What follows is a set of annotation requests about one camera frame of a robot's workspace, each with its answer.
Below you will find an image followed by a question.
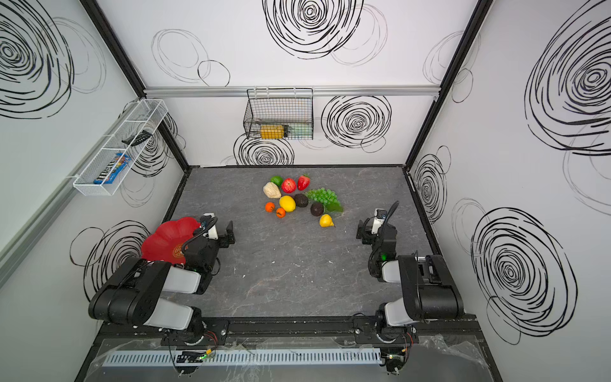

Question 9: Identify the black remote control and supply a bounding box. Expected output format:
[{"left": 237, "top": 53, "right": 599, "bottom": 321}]
[{"left": 122, "top": 130, "right": 152, "bottom": 147}]

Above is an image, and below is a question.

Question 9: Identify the blue candy packet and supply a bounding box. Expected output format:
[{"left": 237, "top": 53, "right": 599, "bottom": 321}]
[{"left": 93, "top": 153, "right": 131, "bottom": 185}]

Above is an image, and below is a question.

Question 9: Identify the green grape bunch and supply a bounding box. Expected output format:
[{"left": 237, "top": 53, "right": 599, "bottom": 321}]
[{"left": 305, "top": 188, "right": 344, "bottom": 213}]

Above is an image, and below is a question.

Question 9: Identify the red apple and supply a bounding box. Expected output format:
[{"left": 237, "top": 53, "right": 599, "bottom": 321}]
[{"left": 281, "top": 178, "right": 297, "bottom": 194}]

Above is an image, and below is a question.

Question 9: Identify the yellow box in basket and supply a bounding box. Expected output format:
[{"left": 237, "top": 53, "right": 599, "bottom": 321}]
[{"left": 259, "top": 124, "right": 286, "bottom": 140}]

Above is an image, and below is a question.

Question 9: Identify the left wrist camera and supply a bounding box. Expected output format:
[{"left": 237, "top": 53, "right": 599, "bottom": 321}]
[{"left": 200, "top": 213, "right": 219, "bottom": 240}]

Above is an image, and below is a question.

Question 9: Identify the red strawberry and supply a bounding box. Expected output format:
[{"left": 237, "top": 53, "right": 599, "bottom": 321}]
[{"left": 298, "top": 175, "right": 310, "bottom": 191}]

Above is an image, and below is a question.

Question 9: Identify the white wire shelf basket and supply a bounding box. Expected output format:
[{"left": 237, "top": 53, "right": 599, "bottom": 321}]
[{"left": 73, "top": 99, "right": 168, "bottom": 197}]

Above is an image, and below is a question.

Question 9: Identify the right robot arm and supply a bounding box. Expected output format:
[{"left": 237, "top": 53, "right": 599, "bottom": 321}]
[{"left": 356, "top": 217, "right": 465, "bottom": 343}]

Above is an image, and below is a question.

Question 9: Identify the grey slotted cable duct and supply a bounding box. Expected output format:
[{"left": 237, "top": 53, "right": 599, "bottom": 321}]
[{"left": 102, "top": 348, "right": 383, "bottom": 367}]

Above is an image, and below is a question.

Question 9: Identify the yellow pear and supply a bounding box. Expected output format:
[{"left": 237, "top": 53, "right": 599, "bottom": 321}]
[{"left": 319, "top": 214, "right": 334, "bottom": 228}]

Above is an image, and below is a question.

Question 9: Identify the red flower-shaped fruit bowl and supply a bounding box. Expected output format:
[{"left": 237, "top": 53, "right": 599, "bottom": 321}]
[{"left": 142, "top": 217, "right": 200, "bottom": 264}]

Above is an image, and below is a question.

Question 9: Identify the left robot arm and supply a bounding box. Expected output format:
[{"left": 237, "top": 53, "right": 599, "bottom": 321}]
[{"left": 88, "top": 213, "right": 235, "bottom": 346}]

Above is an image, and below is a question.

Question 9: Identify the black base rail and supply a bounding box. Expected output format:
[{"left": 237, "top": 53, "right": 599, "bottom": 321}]
[{"left": 92, "top": 314, "right": 485, "bottom": 349}]

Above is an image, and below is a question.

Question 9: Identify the dark avocado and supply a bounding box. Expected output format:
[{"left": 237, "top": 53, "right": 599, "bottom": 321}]
[{"left": 294, "top": 194, "right": 309, "bottom": 208}]

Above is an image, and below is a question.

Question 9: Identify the black wire basket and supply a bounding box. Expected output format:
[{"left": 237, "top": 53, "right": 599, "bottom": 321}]
[{"left": 243, "top": 87, "right": 314, "bottom": 139}]

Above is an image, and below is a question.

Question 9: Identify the yellow lemon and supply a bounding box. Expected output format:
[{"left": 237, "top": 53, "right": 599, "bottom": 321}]
[{"left": 278, "top": 195, "right": 297, "bottom": 213}]

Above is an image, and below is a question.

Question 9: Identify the beige garlic bulb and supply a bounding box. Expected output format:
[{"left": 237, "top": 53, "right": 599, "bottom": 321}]
[{"left": 263, "top": 182, "right": 282, "bottom": 199}]

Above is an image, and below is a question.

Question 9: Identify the green item in basket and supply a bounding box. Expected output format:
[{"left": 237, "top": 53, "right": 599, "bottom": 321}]
[{"left": 286, "top": 124, "right": 313, "bottom": 140}]

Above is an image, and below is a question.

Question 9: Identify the green lime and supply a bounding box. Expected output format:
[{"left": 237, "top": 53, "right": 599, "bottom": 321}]
[{"left": 270, "top": 176, "right": 284, "bottom": 188}]

